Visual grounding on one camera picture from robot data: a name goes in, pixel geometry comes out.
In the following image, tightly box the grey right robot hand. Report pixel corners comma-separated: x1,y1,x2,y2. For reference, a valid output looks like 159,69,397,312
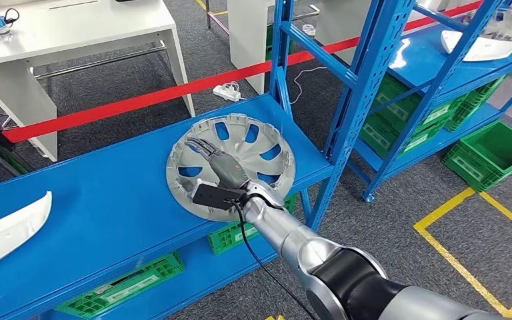
184,135,253,191

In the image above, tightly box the silver wheel hubcap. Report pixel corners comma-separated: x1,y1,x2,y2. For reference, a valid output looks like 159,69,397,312
165,113,297,223
477,4,512,53

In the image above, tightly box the blue steel shelf rack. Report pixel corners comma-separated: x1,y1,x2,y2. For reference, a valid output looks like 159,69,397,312
352,0,512,204
0,0,417,320

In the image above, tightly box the white curved car part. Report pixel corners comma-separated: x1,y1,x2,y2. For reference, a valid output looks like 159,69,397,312
0,191,54,277
440,29,512,63

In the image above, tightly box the white power strip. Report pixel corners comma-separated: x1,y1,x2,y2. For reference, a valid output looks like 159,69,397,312
212,82,243,103

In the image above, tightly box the red barrier belt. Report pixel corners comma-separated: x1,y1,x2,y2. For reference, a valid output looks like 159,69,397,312
1,0,484,145

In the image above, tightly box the stacked green plastic crate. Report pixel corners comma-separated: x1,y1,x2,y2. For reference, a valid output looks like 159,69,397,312
371,73,467,129
359,112,449,161
443,99,493,133
457,75,509,109

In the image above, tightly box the folded flat green crate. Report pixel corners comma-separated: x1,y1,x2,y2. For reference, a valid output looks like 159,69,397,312
55,251,186,320

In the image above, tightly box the yellow floor tape line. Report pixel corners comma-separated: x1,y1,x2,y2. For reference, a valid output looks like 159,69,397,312
196,0,228,16

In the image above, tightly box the white desk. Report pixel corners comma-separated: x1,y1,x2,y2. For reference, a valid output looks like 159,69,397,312
0,0,196,163

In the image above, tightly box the open green plastic crate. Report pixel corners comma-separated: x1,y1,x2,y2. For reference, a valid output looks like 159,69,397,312
441,120,512,194

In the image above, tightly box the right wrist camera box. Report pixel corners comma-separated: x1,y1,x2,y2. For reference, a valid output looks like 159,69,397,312
191,182,249,211

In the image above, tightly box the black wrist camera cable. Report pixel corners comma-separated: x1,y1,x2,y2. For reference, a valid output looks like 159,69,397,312
229,199,321,320

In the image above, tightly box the white floor cable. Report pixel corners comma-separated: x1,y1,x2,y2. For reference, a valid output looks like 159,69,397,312
289,66,329,105

